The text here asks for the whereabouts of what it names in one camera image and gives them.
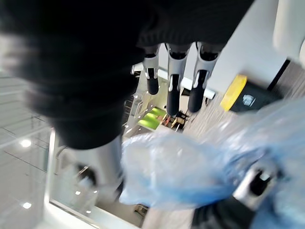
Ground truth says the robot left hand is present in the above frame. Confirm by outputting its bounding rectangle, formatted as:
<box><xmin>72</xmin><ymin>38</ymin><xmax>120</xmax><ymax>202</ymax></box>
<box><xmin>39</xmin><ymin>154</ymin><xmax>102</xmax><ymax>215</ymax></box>
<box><xmin>190</xmin><ymin>163</ymin><xmax>283</xmax><ymax>229</ymax></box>

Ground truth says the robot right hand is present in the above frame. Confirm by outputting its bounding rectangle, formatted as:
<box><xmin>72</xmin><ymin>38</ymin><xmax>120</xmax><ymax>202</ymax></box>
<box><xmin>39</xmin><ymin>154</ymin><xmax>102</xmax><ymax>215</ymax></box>
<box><xmin>0</xmin><ymin>0</ymin><xmax>254</xmax><ymax>199</ymax></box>

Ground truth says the blue plastic garbage bag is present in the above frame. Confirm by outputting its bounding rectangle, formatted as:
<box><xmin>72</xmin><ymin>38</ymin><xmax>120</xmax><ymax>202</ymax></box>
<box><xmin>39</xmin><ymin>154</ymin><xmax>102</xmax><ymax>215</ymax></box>
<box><xmin>118</xmin><ymin>96</ymin><xmax>305</xmax><ymax>229</ymax></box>

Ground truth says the black trash can yellow lid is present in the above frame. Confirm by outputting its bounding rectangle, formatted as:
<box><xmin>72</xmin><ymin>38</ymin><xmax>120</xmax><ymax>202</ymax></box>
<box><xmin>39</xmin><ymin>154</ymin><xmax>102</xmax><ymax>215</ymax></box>
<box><xmin>220</xmin><ymin>74</ymin><xmax>282</xmax><ymax>113</ymax></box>

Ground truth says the green cushioned seat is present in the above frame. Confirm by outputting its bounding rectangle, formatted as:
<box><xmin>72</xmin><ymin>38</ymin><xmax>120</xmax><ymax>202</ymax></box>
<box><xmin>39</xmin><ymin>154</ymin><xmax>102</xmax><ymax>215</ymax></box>
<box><xmin>137</xmin><ymin>106</ymin><xmax>166</xmax><ymax>130</ymax></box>

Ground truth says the white rounded pillar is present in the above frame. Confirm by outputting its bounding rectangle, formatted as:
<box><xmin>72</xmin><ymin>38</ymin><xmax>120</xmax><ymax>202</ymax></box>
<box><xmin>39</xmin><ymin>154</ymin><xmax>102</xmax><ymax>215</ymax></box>
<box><xmin>272</xmin><ymin>0</ymin><xmax>305</xmax><ymax>61</ymax></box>

